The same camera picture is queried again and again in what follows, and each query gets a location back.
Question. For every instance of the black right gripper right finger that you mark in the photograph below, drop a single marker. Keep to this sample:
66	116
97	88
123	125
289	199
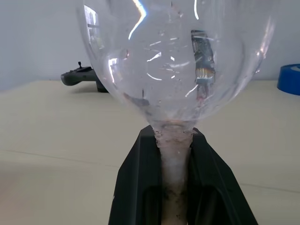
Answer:
215	182

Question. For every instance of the clear wine glass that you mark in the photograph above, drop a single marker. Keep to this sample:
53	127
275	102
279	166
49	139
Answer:
175	70

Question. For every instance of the dark grey remote controller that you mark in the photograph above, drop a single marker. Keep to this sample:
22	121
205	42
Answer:
79	76

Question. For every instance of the blue tape roll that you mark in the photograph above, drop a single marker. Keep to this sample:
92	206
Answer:
289	78

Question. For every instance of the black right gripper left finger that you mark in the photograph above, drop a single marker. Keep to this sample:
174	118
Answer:
138	182

